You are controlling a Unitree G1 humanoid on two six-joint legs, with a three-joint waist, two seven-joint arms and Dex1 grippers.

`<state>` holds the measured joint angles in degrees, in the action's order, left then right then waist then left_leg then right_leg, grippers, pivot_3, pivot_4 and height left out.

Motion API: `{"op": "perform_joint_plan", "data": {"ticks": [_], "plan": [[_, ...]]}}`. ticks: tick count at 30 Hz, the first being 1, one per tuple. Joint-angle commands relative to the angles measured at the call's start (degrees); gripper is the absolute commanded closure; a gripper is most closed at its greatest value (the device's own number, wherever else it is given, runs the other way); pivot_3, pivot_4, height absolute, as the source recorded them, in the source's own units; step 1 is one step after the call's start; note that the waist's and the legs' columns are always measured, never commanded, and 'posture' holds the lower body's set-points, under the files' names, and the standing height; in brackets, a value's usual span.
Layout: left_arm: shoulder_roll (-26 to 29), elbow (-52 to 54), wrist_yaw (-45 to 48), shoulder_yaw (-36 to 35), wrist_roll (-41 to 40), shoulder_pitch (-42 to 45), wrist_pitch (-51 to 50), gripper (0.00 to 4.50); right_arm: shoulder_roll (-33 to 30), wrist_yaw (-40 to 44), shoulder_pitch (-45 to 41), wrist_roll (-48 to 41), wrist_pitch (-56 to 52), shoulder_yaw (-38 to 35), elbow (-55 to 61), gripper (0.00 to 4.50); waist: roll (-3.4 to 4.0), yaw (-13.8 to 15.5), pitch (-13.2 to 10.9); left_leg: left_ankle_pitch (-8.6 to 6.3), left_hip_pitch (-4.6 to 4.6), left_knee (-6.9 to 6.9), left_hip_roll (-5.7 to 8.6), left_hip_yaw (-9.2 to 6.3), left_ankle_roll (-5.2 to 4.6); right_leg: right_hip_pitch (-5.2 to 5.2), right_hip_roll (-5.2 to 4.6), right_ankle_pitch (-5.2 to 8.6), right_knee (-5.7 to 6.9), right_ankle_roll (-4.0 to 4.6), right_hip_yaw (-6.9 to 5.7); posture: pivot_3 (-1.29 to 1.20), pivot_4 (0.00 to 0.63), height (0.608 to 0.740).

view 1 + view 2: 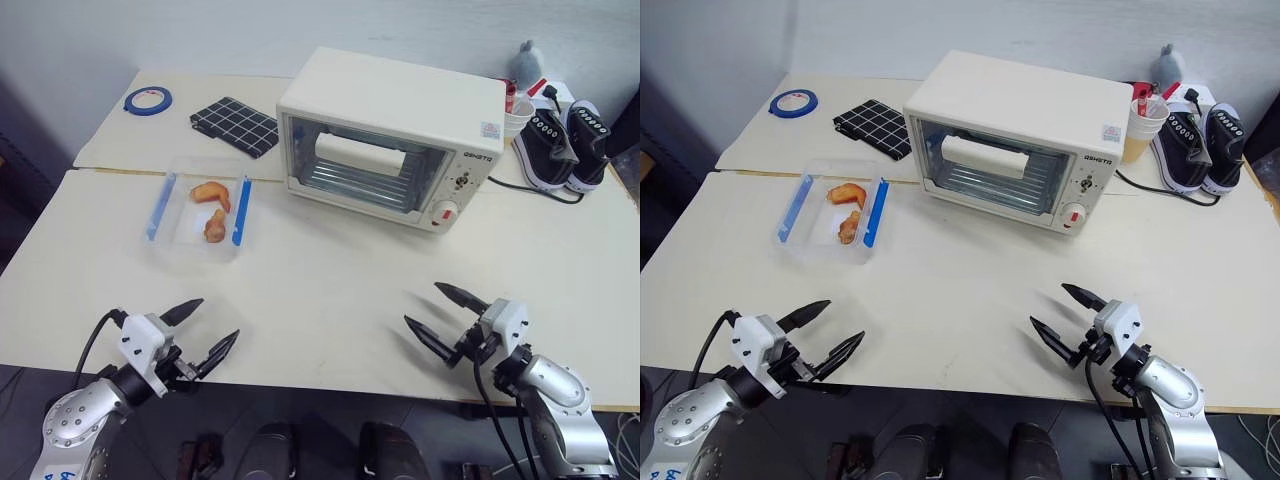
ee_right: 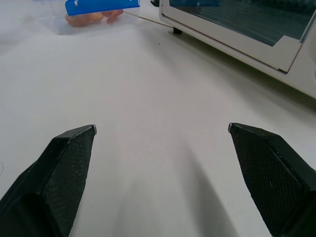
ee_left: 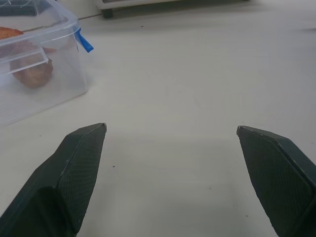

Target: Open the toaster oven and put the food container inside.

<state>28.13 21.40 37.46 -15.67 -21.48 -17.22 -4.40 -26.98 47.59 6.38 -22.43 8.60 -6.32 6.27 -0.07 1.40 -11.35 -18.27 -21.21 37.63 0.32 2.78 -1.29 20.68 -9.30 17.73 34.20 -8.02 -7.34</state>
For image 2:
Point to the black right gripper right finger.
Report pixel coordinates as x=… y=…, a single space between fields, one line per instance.
x=271 y=177

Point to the clear container with blue lid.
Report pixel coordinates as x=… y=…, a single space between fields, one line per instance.
x=59 y=22

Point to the blue container lid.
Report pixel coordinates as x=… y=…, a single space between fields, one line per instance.
x=98 y=6

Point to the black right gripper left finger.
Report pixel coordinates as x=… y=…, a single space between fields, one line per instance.
x=56 y=177

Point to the white toaster oven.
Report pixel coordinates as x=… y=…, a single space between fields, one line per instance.
x=247 y=37

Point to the golden brown bread roll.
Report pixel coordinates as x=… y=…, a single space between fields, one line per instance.
x=84 y=19

